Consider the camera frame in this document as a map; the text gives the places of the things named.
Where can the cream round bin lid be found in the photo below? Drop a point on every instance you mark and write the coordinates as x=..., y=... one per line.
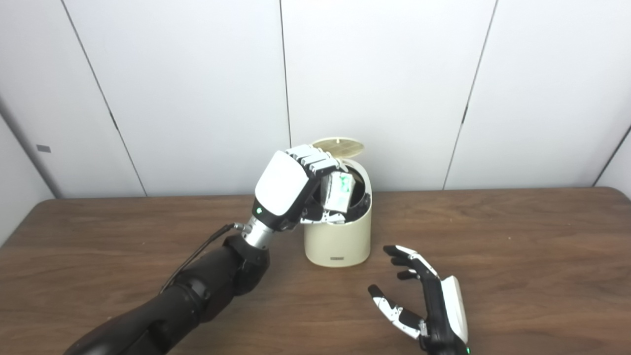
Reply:
x=342, y=145

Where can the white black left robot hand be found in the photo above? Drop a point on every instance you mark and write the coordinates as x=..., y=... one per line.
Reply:
x=281, y=185

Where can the cream-colored cylindrical bin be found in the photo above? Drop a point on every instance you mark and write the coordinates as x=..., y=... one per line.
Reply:
x=335, y=244

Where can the green white milk carton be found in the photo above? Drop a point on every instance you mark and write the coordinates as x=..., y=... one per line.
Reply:
x=340, y=192

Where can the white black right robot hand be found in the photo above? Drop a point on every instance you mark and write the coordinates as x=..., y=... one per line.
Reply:
x=443, y=315

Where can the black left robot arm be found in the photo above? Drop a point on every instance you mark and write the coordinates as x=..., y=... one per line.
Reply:
x=197, y=296

